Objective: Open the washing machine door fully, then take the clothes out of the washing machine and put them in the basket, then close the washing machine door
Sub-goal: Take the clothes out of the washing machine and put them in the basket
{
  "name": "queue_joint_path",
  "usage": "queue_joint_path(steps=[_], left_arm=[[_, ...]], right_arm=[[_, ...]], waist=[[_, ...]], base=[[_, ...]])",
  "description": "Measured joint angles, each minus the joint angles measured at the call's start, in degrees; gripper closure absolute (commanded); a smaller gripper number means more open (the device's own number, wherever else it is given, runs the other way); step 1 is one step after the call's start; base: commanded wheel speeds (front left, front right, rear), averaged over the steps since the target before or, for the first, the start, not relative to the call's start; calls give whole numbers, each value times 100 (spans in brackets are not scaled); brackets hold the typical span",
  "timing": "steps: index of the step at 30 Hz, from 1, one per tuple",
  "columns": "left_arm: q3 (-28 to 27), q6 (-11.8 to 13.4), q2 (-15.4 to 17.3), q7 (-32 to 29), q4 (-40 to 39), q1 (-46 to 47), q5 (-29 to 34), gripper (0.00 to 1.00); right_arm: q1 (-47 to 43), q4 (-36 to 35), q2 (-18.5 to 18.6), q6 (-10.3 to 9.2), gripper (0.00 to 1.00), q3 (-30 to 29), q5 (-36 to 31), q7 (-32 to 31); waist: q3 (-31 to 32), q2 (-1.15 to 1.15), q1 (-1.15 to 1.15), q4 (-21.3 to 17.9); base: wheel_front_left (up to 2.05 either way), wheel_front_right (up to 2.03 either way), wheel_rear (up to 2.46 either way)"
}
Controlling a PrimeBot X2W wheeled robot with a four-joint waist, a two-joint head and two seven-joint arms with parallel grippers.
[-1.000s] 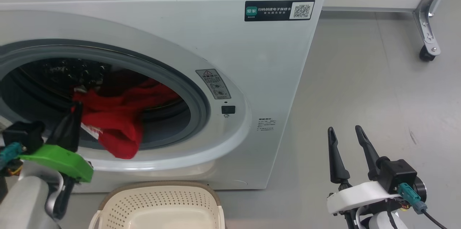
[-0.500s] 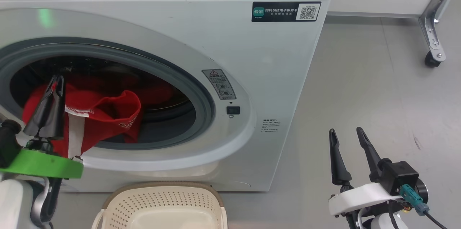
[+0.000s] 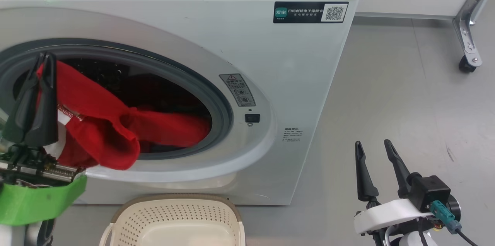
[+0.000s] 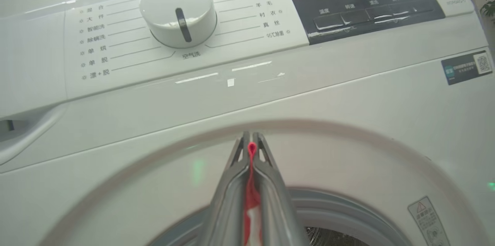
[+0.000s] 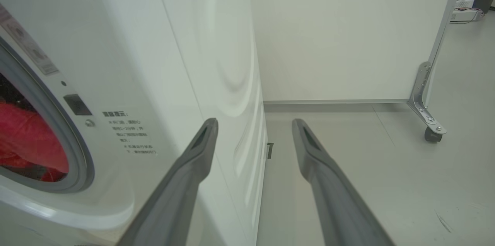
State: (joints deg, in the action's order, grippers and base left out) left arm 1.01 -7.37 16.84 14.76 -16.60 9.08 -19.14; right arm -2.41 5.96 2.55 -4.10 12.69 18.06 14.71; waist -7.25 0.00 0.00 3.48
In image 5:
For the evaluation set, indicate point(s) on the white partition panel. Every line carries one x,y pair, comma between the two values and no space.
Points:
340,33

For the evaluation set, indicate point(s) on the grey caution sticker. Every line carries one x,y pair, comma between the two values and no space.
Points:
29,45

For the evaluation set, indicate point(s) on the white front-load washing machine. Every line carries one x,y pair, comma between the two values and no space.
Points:
174,64

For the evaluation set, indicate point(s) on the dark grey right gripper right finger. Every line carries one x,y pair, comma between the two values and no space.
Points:
340,207

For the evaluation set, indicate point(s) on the silver metal partition leg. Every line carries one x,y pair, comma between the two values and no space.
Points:
419,95

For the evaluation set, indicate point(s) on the white electronics box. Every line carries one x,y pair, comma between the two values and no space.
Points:
463,14

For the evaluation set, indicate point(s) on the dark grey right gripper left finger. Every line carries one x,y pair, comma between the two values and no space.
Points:
174,199

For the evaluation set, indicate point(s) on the red garment with white trim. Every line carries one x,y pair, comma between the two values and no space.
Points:
27,141

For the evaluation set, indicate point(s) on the black caster wheel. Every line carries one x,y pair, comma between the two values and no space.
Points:
432,135

